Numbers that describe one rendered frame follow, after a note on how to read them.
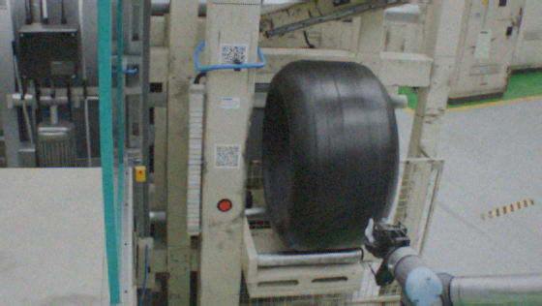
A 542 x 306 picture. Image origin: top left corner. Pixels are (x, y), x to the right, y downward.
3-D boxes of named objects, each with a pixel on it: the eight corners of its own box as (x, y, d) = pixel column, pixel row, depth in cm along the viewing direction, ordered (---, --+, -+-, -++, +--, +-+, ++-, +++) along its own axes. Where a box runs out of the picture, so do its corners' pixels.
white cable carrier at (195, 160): (187, 235, 185) (191, 84, 165) (186, 227, 189) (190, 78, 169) (201, 234, 186) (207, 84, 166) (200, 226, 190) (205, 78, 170)
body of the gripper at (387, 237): (399, 218, 151) (419, 239, 139) (395, 249, 153) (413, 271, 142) (371, 220, 149) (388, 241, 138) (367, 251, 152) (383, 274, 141)
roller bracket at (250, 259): (247, 284, 182) (249, 258, 177) (228, 216, 217) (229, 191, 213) (257, 284, 182) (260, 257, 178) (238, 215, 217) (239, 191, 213)
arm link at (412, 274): (409, 314, 127) (412, 280, 124) (391, 289, 137) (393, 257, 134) (442, 307, 128) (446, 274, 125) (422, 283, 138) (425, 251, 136)
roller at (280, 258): (251, 251, 188) (252, 265, 187) (254, 253, 183) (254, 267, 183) (359, 246, 195) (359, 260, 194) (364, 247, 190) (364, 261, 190)
